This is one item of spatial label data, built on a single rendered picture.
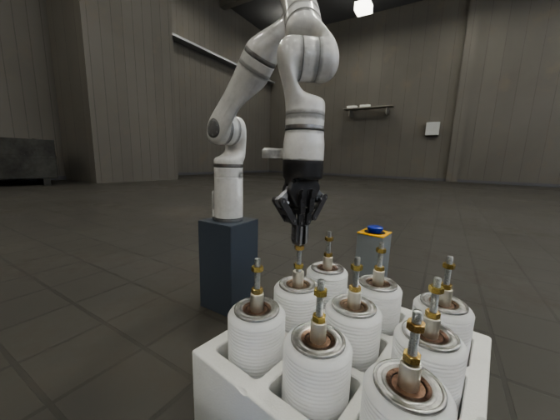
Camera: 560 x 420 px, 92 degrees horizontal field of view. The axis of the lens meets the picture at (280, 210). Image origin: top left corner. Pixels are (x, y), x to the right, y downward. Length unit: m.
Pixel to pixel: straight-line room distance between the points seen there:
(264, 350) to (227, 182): 0.52
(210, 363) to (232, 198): 0.50
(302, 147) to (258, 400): 0.38
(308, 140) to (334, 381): 0.35
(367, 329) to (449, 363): 0.11
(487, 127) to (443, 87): 1.72
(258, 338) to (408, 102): 10.00
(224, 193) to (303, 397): 0.60
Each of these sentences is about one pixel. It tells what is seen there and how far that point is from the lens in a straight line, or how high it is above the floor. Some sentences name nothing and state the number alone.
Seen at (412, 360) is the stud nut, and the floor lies 0.29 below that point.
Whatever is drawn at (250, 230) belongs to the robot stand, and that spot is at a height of 0.27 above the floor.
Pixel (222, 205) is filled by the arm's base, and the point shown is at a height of 0.35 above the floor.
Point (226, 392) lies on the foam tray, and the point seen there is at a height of 0.16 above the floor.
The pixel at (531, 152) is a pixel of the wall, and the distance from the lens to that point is 10.18.
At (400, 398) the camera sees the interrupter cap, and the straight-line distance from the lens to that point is 0.37.
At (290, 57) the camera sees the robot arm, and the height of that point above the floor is 0.66.
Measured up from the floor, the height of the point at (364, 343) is 0.21.
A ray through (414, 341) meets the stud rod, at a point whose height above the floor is 0.31.
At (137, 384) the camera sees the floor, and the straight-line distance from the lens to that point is 0.78.
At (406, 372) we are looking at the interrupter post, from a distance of 0.37.
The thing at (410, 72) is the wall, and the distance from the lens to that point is 10.47.
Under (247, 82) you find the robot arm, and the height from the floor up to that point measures 0.70.
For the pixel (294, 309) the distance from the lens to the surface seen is 0.53.
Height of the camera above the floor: 0.50
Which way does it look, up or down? 10 degrees down
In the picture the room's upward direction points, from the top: 2 degrees clockwise
